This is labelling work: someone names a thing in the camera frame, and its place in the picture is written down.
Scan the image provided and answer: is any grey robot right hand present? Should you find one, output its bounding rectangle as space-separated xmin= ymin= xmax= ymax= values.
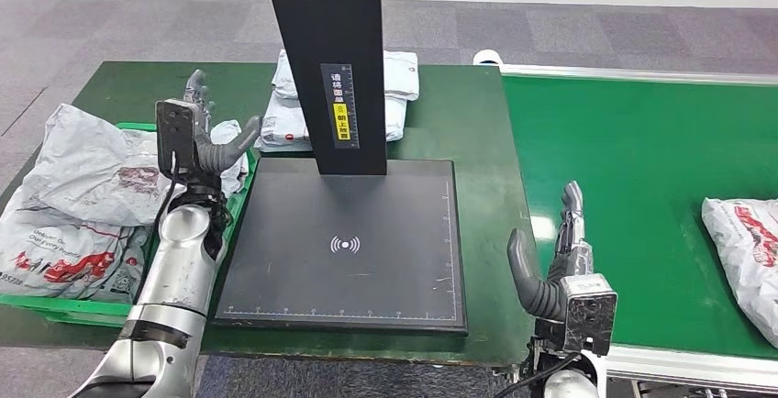
xmin=507 ymin=181 xmax=595 ymax=324

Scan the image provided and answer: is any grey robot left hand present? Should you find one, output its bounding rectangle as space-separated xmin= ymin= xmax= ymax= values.
xmin=183 ymin=70 xmax=263 ymax=176

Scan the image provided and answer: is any parcel faded red print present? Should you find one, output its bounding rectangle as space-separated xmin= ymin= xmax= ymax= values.
xmin=17 ymin=103 xmax=250 ymax=227

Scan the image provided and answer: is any white parcel bright red print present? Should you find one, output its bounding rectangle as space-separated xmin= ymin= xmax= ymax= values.
xmin=0 ymin=191 xmax=153 ymax=304

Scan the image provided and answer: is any green conveyor belt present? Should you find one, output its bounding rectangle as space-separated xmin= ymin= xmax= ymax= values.
xmin=502 ymin=74 xmax=778 ymax=360

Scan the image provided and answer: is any white parcel red lettering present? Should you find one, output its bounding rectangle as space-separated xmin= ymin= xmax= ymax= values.
xmin=702 ymin=197 xmax=778 ymax=348

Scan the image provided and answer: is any flat grey courier bag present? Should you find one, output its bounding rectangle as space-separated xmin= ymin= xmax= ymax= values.
xmin=253 ymin=90 xmax=407 ymax=153
xmin=272 ymin=49 xmax=420 ymax=102

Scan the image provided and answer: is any black scanner column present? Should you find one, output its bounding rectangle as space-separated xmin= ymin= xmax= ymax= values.
xmin=261 ymin=0 xmax=388 ymax=176

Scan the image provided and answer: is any yellow and grey column label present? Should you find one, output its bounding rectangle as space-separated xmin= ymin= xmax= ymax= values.
xmin=320 ymin=63 xmax=361 ymax=149

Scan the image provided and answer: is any green plastic crate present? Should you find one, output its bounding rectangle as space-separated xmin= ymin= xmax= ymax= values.
xmin=0 ymin=121 xmax=260 ymax=329

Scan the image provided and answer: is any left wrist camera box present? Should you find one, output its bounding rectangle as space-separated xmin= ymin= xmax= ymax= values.
xmin=154 ymin=98 xmax=199 ymax=181

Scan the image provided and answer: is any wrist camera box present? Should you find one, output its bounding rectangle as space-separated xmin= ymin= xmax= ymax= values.
xmin=154 ymin=98 xmax=199 ymax=181
xmin=559 ymin=273 xmax=618 ymax=357

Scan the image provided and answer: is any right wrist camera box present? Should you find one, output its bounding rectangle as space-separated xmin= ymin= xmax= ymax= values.
xmin=559 ymin=273 xmax=618 ymax=357

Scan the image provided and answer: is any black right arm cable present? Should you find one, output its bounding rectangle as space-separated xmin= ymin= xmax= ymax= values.
xmin=493 ymin=352 xmax=582 ymax=398

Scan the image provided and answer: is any aluminium conveyor frame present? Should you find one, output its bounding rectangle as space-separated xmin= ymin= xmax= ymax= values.
xmin=496 ymin=64 xmax=778 ymax=398

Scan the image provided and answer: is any black scanner base plate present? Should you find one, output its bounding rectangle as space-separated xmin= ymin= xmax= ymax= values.
xmin=212 ymin=158 xmax=469 ymax=336

